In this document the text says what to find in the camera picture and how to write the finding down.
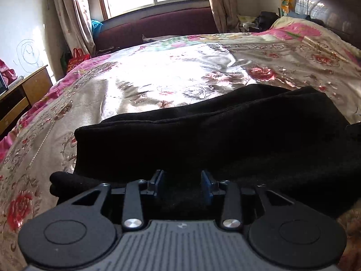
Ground teal cloth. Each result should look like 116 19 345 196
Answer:
90 19 104 43

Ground person's brown fuzzy clothing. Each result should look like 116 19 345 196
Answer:
335 208 361 271

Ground yellow packet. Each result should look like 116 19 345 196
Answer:
279 0 294 15

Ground wooden cabinet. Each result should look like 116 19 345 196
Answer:
0 64 54 140

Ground grey cloth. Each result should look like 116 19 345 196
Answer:
142 34 182 44

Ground black pants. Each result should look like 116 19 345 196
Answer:
49 84 361 223

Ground dark wooden headboard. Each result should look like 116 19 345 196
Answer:
295 0 361 48

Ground red bag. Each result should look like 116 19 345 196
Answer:
66 48 91 74

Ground beige patterned curtain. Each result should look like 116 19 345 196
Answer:
50 0 97 60
203 0 241 33

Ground pink bundle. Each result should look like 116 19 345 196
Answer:
0 59 18 84

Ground pale crumpled cloth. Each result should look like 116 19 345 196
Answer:
238 14 258 32

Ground dark clothing pile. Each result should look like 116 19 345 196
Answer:
255 11 280 32

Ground blue cloth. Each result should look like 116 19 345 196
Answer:
288 11 308 21

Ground pink floral quilt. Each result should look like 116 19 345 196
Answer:
269 16 361 63

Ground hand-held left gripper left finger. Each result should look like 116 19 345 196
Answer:
70 170 165 230

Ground floral satin bedspread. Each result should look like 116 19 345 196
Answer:
0 17 361 271

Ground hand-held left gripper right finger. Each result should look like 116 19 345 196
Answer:
200 170 296 230

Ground maroon sofa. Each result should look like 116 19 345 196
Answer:
94 6 221 55

